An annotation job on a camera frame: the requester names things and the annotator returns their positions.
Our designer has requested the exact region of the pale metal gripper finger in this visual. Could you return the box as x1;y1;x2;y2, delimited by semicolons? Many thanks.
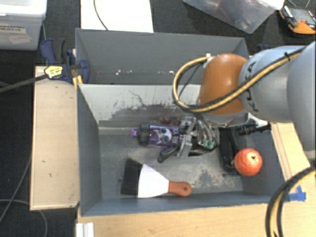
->
176;135;187;158
183;135;193;156

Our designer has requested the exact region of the purple skull print spray bottle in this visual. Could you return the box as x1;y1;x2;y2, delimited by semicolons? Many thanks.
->
130;122;184;148

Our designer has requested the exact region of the orange toy fruit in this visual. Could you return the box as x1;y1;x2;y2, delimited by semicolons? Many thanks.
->
233;148;263;177

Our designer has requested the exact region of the grey metal bin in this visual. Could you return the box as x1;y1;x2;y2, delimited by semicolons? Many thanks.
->
75;28;290;217

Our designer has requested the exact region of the pale wood board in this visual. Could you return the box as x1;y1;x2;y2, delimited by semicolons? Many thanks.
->
30;66;81;211

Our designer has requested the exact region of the black handled tool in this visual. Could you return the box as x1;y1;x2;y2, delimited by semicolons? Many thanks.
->
157;145;179;163

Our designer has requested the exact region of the white brush with orange handle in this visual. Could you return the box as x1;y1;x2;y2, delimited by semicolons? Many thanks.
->
120;158;193;199

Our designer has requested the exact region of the black cylinder on white bracket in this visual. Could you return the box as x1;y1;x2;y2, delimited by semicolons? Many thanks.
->
237;119;272;136

